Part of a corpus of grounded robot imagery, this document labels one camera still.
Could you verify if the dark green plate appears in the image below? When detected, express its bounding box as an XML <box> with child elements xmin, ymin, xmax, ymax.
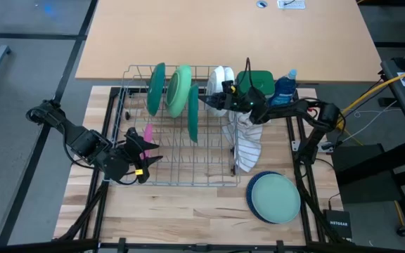
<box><xmin>146</xmin><ymin>62</ymin><xmax>167</xmax><ymax>117</ymax></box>

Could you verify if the grey wire dish rack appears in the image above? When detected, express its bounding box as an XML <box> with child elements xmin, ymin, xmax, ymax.
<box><xmin>110</xmin><ymin>64</ymin><xmax>241</xmax><ymax>187</ymax></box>

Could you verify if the black Netgear network switch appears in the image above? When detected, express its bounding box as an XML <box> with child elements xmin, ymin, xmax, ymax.
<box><xmin>322</xmin><ymin>209</ymin><xmax>353</xmax><ymax>240</ymax></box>

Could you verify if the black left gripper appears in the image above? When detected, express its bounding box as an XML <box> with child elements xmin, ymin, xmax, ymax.
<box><xmin>101</xmin><ymin>126</ymin><xmax>164</xmax><ymax>184</ymax></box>

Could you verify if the blue dish soap bottle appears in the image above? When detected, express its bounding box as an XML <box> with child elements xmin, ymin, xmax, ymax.
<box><xmin>268</xmin><ymin>69</ymin><xmax>297</xmax><ymax>108</ymax></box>

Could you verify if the light orange desk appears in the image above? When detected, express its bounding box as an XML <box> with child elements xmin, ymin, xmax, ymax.
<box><xmin>75</xmin><ymin>0</ymin><xmax>382</xmax><ymax>82</ymax></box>

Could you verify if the green lidded container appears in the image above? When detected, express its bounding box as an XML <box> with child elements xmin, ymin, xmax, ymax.
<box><xmin>236</xmin><ymin>70</ymin><xmax>276</xmax><ymax>100</ymax></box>

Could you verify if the red plate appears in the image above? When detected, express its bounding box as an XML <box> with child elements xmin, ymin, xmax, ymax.
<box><xmin>142</xmin><ymin>122</ymin><xmax>153</xmax><ymax>160</ymax></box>

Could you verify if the pale green plate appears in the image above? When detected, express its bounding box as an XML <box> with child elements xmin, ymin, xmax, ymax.
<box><xmin>251</xmin><ymin>174</ymin><xmax>302</xmax><ymax>224</ymax></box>

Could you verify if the yellow cable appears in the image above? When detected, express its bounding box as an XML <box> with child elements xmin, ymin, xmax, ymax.
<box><xmin>335</xmin><ymin>64</ymin><xmax>405</xmax><ymax>129</ymax></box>

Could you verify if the black metal table frame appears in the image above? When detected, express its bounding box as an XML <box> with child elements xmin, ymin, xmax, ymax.
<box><xmin>53</xmin><ymin>86</ymin><xmax>347</xmax><ymax>253</ymax></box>

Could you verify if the dark blue plate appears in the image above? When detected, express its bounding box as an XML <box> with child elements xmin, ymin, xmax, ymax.
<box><xmin>245</xmin><ymin>171</ymin><xmax>288</xmax><ymax>225</ymax></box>

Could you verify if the white striped dish towel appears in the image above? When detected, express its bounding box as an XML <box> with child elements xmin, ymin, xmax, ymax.
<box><xmin>221</xmin><ymin>110</ymin><xmax>264</xmax><ymax>173</ymax></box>

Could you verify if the mint green plate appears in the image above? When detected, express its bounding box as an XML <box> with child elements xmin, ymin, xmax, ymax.
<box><xmin>165</xmin><ymin>64</ymin><xmax>193</xmax><ymax>119</ymax></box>

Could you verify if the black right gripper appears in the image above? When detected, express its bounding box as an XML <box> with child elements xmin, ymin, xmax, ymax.
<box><xmin>198</xmin><ymin>80</ymin><xmax>265</xmax><ymax>113</ymax></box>

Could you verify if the black desk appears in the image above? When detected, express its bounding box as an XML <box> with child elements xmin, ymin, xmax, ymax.
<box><xmin>330</xmin><ymin>45</ymin><xmax>405</xmax><ymax>236</ymax></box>

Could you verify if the teal green plate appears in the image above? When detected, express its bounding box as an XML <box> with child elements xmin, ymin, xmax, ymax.
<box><xmin>187</xmin><ymin>83</ymin><xmax>200</xmax><ymax>143</ymax></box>

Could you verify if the white desk power outlet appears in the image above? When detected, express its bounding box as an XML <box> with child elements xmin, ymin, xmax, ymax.
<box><xmin>276</xmin><ymin>0</ymin><xmax>306</xmax><ymax>10</ymax></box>

